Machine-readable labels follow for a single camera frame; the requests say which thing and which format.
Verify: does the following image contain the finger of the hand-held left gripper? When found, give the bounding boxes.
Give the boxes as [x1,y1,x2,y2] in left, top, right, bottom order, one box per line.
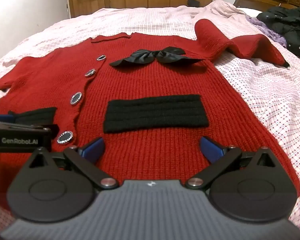
[0,114,15,124]

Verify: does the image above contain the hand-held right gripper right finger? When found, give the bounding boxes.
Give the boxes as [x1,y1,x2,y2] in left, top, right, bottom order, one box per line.
[185,136,278,189]

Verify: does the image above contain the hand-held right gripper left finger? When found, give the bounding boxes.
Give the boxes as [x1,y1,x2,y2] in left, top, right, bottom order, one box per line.
[22,137,119,189]

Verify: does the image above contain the red knit cardigan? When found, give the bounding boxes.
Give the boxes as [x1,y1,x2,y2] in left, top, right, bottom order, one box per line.
[0,19,300,202]

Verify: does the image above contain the pink checked bed sheet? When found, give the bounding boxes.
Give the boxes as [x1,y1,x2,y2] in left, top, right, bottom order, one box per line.
[0,0,300,233]

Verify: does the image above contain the purple lace cloth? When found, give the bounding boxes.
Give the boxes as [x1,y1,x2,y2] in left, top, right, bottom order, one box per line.
[245,14,300,67]

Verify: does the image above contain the white pillow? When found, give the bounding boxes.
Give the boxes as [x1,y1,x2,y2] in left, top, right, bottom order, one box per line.
[240,7,263,18]

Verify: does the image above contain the black jacket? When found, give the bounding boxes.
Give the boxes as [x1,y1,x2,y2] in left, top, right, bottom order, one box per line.
[256,6,300,60]

